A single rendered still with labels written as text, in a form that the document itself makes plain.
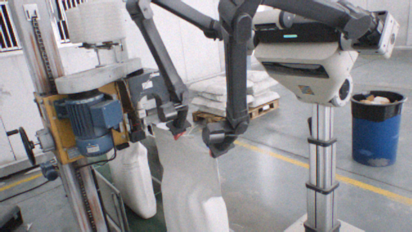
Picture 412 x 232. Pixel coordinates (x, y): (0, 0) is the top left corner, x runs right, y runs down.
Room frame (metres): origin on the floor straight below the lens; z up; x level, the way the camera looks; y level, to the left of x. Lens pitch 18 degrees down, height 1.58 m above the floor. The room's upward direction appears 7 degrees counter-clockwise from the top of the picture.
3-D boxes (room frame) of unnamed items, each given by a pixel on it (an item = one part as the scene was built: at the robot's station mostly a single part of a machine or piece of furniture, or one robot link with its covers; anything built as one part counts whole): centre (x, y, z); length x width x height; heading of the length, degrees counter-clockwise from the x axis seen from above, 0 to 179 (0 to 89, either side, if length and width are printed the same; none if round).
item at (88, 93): (1.20, 0.48, 1.35); 0.12 x 0.12 x 0.04
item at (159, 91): (1.64, 0.34, 1.21); 0.30 x 0.25 x 0.30; 37
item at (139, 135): (1.47, 0.37, 1.04); 0.08 x 0.06 x 0.05; 127
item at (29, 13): (1.29, 0.63, 1.68); 0.05 x 0.03 x 0.06; 127
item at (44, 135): (1.28, 0.73, 1.14); 0.11 x 0.06 x 0.11; 37
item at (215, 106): (4.33, -0.41, 0.32); 0.66 x 0.43 x 0.15; 128
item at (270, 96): (4.70, -0.90, 0.20); 0.67 x 0.43 x 0.15; 127
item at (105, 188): (1.84, 0.82, 0.54); 1.05 x 0.02 x 0.41; 37
